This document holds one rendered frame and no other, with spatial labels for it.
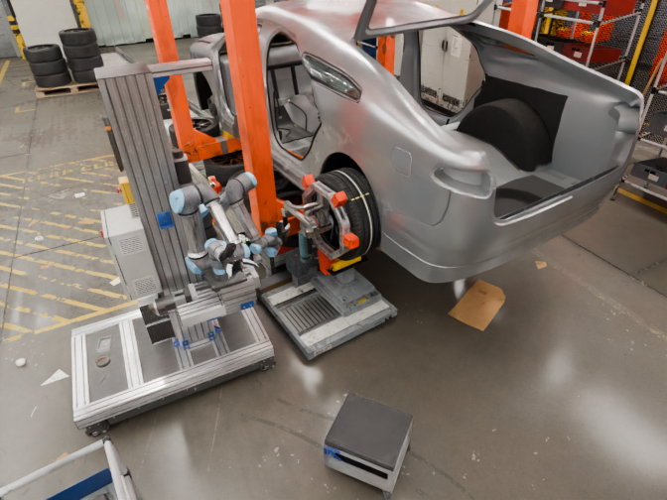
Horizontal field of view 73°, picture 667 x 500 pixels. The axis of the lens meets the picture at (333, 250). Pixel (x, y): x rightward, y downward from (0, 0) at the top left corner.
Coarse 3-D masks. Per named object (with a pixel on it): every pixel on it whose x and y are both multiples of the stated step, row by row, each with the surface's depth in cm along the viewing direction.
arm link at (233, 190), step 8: (232, 184) 279; (240, 184) 281; (232, 192) 278; (240, 192) 281; (232, 200) 278; (240, 200) 280; (240, 208) 282; (240, 216) 283; (248, 216) 285; (248, 224) 285; (248, 232) 286; (256, 232) 288; (256, 240) 288; (264, 240) 293; (256, 248) 287; (264, 248) 293
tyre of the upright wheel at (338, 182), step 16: (320, 176) 323; (336, 176) 314; (352, 176) 314; (352, 192) 304; (368, 192) 309; (352, 208) 301; (368, 208) 306; (352, 224) 305; (368, 224) 308; (368, 240) 315; (352, 256) 322
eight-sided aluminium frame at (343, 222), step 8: (312, 184) 318; (320, 184) 317; (304, 192) 334; (312, 192) 332; (320, 192) 312; (328, 192) 306; (304, 200) 339; (336, 208) 302; (336, 216) 303; (344, 216) 303; (344, 224) 302; (344, 232) 310; (320, 240) 347; (320, 248) 343; (328, 248) 341; (344, 248) 313; (328, 256) 336; (336, 256) 323
